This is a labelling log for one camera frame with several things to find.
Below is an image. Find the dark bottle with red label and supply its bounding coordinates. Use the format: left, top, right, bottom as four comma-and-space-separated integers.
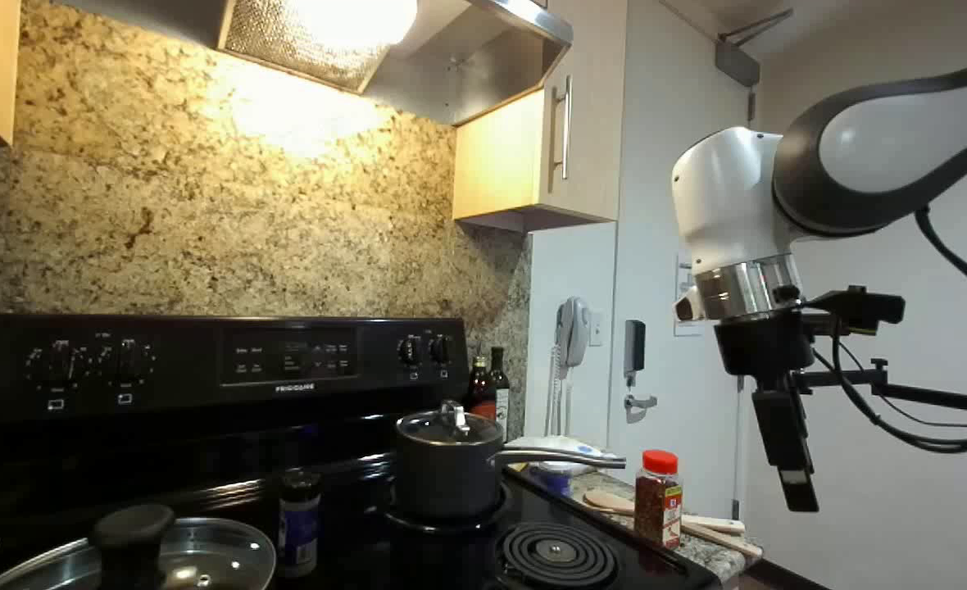
467, 355, 497, 424

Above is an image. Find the slim dark glass bottle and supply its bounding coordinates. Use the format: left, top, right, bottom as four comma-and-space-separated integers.
489, 344, 515, 439

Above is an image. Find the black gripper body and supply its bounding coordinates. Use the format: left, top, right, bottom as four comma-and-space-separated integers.
711, 307, 820, 475

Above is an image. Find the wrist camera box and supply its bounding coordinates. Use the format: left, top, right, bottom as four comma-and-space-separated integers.
808, 286, 908, 329

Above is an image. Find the silver door handle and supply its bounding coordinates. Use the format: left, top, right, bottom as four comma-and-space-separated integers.
624, 391, 664, 426

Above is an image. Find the dark spice bottle blue label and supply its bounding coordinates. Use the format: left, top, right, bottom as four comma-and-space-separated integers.
277, 462, 325, 581

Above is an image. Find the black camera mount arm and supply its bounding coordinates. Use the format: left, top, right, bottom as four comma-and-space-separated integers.
789, 358, 967, 421

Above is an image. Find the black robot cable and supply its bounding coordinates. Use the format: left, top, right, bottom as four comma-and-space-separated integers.
827, 202, 967, 458

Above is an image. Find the dark grey pot steel handle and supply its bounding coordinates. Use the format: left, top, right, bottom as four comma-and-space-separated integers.
395, 428, 629, 526

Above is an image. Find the beige wall cabinet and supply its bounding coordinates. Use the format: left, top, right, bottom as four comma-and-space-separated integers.
450, 0, 627, 233

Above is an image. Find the black electric stove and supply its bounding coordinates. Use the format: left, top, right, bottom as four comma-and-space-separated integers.
0, 310, 726, 590

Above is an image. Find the white paper notice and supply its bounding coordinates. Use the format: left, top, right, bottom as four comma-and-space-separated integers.
672, 259, 701, 337

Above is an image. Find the silver cabinet handle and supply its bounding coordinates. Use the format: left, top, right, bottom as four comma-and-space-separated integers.
547, 71, 576, 192

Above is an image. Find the black wall device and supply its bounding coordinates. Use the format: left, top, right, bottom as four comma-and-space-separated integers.
624, 317, 648, 387

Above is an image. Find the grey door closer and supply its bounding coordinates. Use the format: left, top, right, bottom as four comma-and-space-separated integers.
711, 6, 798, 92

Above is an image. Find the wooden spatula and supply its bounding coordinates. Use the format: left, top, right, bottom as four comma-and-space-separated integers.
580, 484, 767, 565

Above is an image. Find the red-lid spice jar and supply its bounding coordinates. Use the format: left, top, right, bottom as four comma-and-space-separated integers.
634, 447, 684, 551

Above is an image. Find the blue jar with white lid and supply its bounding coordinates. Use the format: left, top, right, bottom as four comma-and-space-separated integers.
524, 437, 593, 497

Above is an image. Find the steel range hood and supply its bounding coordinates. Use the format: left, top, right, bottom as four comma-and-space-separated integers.
60, 0, 576, 127

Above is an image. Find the white wall phone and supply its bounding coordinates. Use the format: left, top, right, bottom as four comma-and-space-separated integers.
550, 294, 596, 439

